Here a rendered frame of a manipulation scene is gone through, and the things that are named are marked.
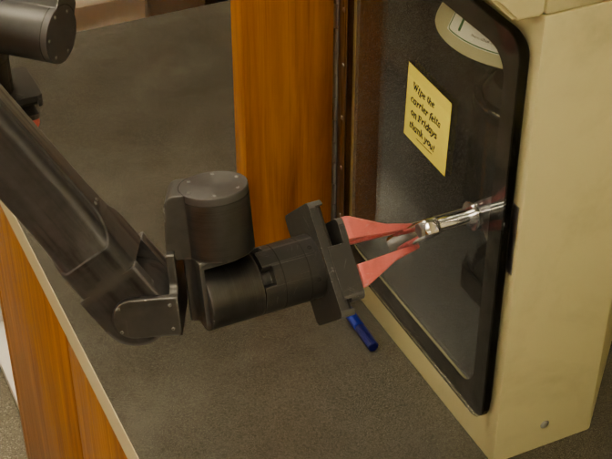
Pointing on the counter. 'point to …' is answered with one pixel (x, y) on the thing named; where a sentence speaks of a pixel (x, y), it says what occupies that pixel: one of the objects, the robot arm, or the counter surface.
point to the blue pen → (362, 331)
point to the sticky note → (427, 118)
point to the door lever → (426, 228)
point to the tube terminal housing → (550, 243)
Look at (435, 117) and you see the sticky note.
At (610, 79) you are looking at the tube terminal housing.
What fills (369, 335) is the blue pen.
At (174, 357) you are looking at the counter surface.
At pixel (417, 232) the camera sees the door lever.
